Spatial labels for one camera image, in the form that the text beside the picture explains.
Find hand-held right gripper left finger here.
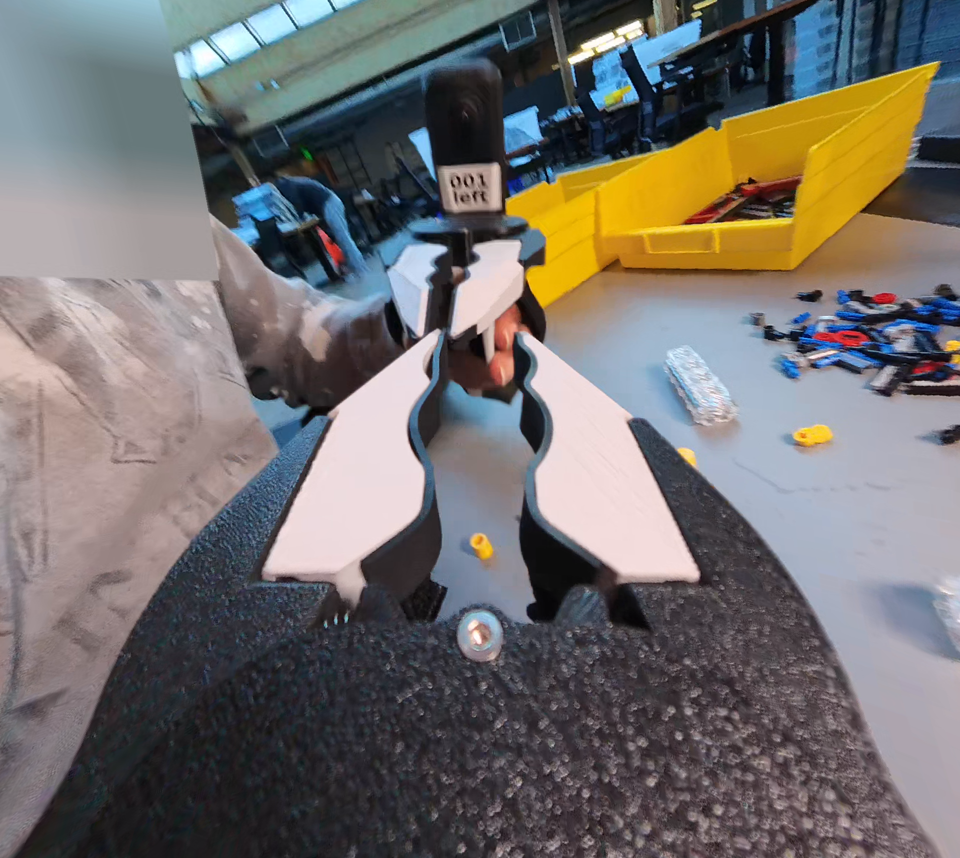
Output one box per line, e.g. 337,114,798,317
261,329,444,623

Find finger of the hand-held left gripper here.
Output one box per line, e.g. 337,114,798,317
387,247,438,342
447,238,528,363

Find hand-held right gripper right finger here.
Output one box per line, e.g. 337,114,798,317
517,332,702,623

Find person's left forearm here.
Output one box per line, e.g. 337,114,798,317
213,217,406,409

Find grey desk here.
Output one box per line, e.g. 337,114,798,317
255,168,960,858

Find black desk mat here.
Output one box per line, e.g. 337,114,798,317
862,157,960,229

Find person's left hand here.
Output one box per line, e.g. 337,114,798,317
448,303,535,403

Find yellow storage bin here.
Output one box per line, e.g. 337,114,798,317
596,62,940,272
504,153,661,308

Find black office chair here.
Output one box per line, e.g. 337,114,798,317
573,59,624,154
618,41,702,147

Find clear plastic building piece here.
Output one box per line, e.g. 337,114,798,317
663,346,740,426
933,577,960,653

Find ceiling light panel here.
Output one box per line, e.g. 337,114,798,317
566,22,646,64

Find heap of red black parts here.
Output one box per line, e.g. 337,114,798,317
682,174,804,225

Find pile of small building parts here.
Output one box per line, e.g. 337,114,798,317
748,282,960,398

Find wooden high table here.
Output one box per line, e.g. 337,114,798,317
648,0,852,109

